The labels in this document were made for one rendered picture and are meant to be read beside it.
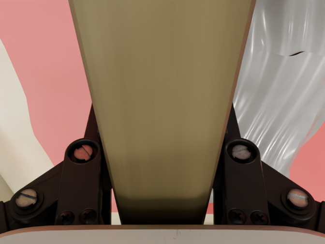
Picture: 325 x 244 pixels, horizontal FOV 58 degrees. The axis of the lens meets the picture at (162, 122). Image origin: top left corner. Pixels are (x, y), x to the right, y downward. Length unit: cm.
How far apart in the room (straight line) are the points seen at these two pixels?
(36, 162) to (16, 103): 7
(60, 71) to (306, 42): 14
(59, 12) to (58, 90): 5
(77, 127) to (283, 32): 15
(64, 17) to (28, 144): 12
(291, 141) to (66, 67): 17
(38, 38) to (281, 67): 14
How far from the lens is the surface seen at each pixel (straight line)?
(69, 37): 18
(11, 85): 21
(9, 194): 32
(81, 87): 20
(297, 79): 20
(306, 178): 30
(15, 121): 24
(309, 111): 22
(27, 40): 19
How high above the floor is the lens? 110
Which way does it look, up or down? 43 degrees down
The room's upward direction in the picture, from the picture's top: 180 degrees counter-clockwise
